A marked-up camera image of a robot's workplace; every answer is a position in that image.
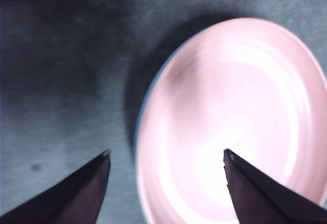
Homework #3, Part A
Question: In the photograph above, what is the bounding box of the pink plate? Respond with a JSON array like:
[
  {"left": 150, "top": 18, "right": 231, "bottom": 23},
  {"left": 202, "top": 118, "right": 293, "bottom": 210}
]
[{"left": 135, "top": 16, "right": 325, "bottom": 224}]

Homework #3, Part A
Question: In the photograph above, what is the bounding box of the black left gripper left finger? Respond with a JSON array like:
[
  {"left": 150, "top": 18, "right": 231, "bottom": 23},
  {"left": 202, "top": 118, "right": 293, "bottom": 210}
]
[{"left": 0, "top": 149, "right": 111, "bottom": 224}]

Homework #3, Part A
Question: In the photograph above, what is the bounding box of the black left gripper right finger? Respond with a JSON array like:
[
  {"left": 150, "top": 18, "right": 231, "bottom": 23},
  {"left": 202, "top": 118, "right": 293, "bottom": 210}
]
[{"left": 223, "top": 148, "right": 327, "bottom": 224}]

